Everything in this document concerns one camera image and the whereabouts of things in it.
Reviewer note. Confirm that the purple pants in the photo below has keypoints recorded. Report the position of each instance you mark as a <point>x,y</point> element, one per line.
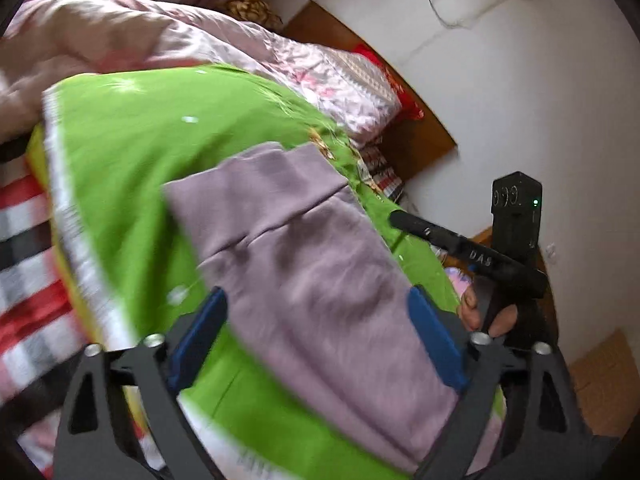
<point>310,280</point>

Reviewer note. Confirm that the red black plaid bedsheet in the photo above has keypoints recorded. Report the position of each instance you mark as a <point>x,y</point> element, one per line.
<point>30,260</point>

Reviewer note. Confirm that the white wall socket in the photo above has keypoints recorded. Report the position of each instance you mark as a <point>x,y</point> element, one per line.
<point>551,251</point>

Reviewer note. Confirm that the person's right hand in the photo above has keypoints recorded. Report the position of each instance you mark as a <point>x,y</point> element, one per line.
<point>469,307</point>

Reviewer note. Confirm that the grey patterned pillow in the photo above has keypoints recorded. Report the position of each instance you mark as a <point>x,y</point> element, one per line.
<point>365,80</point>

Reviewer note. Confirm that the wooden headboard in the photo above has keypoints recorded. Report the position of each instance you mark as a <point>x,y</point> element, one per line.
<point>420,145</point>

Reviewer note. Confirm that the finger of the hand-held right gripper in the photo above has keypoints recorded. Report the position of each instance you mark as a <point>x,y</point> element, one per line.
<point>425,231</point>

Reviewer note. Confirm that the yellow patterned cloth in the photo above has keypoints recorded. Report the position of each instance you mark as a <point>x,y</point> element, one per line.
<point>247,5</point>

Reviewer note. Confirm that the green blanket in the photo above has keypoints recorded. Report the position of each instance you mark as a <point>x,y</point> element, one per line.
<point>125,150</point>

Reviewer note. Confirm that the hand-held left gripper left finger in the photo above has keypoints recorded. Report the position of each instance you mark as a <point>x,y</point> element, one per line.
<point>197,345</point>

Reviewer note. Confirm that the red pillow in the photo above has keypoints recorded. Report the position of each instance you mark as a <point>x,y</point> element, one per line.
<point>407,100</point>

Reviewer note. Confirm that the pink quilt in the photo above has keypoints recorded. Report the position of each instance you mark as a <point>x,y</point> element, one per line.
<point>100,25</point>

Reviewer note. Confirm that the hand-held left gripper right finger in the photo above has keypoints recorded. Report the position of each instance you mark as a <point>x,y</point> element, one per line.
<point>435,342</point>

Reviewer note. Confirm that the brown cardboard box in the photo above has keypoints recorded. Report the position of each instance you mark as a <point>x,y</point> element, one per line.
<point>600,380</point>

